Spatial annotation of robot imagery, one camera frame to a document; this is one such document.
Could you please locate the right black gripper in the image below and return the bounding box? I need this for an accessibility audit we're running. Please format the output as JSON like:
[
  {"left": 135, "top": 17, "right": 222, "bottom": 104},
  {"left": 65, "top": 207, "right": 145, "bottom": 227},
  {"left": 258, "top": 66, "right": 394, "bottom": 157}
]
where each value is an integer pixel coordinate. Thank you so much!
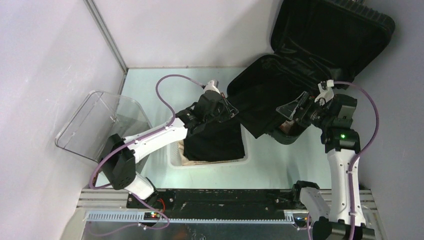
[{"left": 276, "top": 90, "right": 333, "bottom": 129}]

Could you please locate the black garment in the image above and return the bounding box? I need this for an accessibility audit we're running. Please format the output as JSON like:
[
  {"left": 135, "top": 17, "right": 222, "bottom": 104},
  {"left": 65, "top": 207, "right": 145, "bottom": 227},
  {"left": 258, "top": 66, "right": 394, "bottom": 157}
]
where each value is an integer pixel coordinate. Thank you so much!
[
  {"left": 183, "top": 119, "right": 246, "bottom": 162},
  {"left": 228, "top": 88, "right": 299, "bottom": 139}
]

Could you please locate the beige cloth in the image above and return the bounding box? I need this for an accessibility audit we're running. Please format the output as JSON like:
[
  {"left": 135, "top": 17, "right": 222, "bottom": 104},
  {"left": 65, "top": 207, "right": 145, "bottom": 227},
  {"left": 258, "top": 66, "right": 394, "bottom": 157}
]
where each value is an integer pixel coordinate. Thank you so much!
[{"left": 177, "top": 140, "right": 238, "bottom": 166}]

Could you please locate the white perforated plastic basket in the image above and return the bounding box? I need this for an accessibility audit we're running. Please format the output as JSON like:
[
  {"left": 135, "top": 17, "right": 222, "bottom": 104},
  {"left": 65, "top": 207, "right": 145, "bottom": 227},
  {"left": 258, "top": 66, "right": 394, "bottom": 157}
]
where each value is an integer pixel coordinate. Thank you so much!
[{"left": 165, "top": 125, "right": 250, "bottom": 169}]

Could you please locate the black ribbed hard-shell suitcase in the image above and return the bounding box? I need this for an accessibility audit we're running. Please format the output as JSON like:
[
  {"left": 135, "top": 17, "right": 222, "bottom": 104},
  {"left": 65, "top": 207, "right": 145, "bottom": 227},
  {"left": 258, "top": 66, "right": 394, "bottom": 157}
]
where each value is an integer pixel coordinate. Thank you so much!
[{"left": 226, "top": 0, "right": 396, "bottom": 145}]

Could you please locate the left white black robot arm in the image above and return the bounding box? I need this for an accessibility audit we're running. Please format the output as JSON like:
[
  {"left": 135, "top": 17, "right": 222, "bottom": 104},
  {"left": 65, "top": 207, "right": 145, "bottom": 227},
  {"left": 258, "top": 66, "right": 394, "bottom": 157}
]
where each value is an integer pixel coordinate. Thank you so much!
[{"left": 98, "top": 90, "right": 239, "bottom": 208}]

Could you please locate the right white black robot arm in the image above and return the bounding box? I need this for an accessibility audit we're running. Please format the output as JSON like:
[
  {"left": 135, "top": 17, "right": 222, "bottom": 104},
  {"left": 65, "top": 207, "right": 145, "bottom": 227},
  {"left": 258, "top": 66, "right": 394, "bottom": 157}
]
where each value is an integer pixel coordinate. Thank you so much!
[{"left": 276, "top": 92, "right": 377, "bottom": 240}]

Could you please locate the clear acrylic bin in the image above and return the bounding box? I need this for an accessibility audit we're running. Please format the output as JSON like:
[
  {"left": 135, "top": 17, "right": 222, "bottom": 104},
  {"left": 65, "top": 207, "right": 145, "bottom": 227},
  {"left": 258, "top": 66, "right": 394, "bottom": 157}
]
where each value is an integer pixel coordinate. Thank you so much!
[{"left": 55, "top": 90, "right": 152, "bottom": 163}]

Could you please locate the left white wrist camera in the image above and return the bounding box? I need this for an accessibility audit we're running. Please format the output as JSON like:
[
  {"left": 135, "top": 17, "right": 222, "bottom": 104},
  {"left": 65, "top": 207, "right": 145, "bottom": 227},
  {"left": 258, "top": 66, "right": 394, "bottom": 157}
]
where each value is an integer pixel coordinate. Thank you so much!
[{"left": 203, "top": 79, "right": 221, "bottom": 94}]

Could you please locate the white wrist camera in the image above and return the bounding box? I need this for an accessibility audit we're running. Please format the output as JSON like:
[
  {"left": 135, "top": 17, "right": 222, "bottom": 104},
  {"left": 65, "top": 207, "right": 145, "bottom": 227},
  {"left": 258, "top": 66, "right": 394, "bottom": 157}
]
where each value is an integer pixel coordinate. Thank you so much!
[
  {"left": 314, "top": 79, "right": 335, "bottom": 107},
  {"left": 203, "top": 79, "right": 221, "bottom": 94}
]

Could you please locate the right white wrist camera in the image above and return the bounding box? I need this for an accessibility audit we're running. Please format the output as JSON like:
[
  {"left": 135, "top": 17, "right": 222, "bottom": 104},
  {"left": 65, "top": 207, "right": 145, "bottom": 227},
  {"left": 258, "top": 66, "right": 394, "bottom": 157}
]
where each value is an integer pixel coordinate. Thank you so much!
[{"left": 314, "top": 79, "right": 335, "bottom": 107}]

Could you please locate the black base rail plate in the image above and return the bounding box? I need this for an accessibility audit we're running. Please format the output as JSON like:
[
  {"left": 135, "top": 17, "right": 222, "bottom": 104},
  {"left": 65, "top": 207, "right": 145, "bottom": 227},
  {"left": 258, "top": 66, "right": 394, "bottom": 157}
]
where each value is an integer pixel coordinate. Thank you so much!
[{"left": 145, "top": 188, "right": 306, "bottom": 220}]

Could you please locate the aluminium frame rail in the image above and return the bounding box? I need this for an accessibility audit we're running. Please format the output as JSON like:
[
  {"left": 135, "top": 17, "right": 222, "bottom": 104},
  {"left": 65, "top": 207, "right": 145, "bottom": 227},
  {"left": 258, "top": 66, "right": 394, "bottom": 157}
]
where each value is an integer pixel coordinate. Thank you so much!
[{"left": 77, "top": 188, "right": 379, "bottom": 226}]

